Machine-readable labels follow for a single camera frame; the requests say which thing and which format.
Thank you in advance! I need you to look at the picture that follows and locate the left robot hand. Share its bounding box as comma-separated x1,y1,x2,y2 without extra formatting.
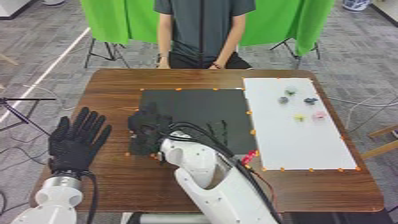
46,106,114,175

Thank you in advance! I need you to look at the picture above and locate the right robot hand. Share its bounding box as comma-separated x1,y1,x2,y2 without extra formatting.
126,102,178,157

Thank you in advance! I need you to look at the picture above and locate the dark mat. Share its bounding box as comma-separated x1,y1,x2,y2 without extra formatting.
124,88,260,157

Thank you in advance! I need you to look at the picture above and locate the person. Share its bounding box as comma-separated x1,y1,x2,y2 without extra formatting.
153,0,258,70

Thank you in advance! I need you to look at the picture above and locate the black tripod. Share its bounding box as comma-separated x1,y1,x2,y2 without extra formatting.
0,96,59,136

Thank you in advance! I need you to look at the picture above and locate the black cloth stand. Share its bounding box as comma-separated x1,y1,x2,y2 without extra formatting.
84,37,133,70
268,37,323,70

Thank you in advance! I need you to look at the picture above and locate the white sheet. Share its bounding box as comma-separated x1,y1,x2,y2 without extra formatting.
242,77,363,172

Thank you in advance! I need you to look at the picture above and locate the pale grey bar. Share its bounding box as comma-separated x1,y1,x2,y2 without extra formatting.
121,213,213,224

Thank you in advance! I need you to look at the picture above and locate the white flower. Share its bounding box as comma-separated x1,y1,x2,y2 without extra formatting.
283,86,300,97

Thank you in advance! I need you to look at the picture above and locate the pink flower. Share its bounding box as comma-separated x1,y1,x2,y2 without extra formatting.
311,111,329,122

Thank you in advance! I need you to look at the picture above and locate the wooden chair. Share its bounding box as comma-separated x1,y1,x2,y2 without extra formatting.
359,123,398,160

